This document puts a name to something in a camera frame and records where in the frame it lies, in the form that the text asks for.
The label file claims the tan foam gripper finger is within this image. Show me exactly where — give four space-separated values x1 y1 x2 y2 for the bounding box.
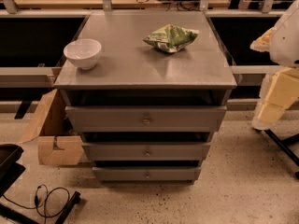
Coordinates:
251 68 299 130

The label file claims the grey bottom drawer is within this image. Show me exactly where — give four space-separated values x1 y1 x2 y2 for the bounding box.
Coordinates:
93 167 201 182

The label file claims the grey drawer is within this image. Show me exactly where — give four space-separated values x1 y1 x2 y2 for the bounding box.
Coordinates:
65 106 226 133
82 142 210 161
93 167 201 182

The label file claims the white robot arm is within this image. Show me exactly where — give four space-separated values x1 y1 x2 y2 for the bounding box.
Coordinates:
250 0 299 130

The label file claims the grey drawer cabinet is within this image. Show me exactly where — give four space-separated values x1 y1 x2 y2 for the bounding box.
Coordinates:
53 10 238 183

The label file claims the grey middle drawer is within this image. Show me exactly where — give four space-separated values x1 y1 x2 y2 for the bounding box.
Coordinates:
82 142 210 161

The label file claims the grey top drawer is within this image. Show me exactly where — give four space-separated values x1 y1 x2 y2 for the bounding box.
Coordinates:
65 106 226 133

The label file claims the black stand leg right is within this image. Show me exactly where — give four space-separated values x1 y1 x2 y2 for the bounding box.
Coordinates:
255 129 299 166

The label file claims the black stand leg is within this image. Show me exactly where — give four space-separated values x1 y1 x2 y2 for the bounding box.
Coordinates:
0 191 81 224
255 129 299 166

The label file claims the green chip bag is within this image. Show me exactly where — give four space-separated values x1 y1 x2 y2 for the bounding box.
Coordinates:
143 24 199 53

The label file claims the white bowl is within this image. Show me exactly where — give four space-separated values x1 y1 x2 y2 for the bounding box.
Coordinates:
64 38 102 70

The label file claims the black tray bin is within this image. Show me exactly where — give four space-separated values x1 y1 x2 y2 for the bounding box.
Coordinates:
0 144 25 197

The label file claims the black stand leg left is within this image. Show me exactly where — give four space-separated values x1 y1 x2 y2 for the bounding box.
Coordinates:
0 191 81 224

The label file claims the black cable on floor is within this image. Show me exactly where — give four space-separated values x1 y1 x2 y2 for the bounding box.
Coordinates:
2 184 71 224

